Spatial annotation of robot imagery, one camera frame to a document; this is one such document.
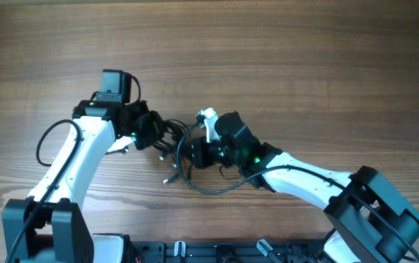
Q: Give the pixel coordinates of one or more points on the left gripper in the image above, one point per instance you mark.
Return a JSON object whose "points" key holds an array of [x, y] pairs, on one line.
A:
{"points": [[155, 127]]}

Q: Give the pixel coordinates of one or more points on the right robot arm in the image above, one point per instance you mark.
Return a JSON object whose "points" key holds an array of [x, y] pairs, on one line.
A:
{"points": [[372, 221]]}

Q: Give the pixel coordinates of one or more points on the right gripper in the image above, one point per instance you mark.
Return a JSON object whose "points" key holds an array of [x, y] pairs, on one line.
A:
{"points": [[197, 153]]}

